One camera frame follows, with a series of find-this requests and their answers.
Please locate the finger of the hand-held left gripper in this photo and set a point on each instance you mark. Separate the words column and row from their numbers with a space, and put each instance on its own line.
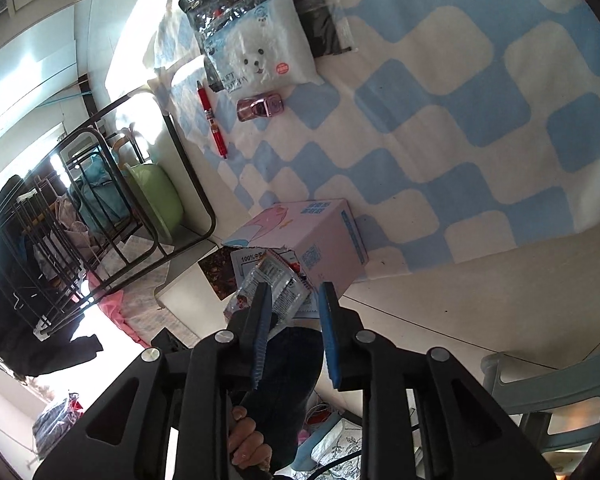
column 169, row 340

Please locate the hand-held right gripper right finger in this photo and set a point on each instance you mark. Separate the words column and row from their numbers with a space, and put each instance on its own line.
column 330, row 340

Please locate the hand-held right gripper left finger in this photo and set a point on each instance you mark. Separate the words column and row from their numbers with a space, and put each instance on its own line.
column 260, row 340

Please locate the clear snack packet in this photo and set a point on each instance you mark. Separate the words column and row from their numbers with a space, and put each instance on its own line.
column 280, row 285

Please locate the white blue-print leaflet packet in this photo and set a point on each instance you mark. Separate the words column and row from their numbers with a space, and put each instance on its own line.
column 245, row 262

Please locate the printed cardboard box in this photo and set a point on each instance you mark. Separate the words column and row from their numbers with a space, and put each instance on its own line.
column 325, row 240

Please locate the black printed packet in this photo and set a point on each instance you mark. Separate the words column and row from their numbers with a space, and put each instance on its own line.
column 205, row 15

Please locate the person's left hand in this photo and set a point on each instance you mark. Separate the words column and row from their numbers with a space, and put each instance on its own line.
column 247, row 442

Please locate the floral bed sheet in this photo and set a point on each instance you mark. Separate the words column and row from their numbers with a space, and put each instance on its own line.
column 140, row 305

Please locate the white leaf-print cloth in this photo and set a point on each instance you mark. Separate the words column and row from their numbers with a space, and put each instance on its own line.
column 340, row 445

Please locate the black clothes rack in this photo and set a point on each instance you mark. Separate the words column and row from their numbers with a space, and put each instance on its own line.
column 55, row 285

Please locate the plaid bag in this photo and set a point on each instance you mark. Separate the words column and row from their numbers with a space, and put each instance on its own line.
column 60, row 425

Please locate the green plastic basin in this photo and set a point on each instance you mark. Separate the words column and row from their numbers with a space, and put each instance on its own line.
column 155, row 195

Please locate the light blue cloth bag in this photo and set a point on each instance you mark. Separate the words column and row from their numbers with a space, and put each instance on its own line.
column 100, row 195

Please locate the dark hanging clothes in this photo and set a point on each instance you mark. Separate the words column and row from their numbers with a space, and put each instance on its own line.
column 10, row 310

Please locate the grey plastic stool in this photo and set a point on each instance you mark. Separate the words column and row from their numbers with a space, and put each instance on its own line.
column 520, row 375

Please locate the red pen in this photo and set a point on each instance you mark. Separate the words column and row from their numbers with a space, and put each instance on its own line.
column 212, row 120

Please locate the blue white checkered mat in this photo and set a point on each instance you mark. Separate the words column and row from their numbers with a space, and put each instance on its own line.
column 430, row 110

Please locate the white bear tissue pack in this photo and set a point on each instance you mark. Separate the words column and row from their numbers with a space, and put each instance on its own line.
column 265, row 45

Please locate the black item in clear bag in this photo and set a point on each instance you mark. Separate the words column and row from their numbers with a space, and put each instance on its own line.
column 325, row 25

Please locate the black metal chair frame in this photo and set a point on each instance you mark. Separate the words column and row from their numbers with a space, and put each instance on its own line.
column 211, row 225

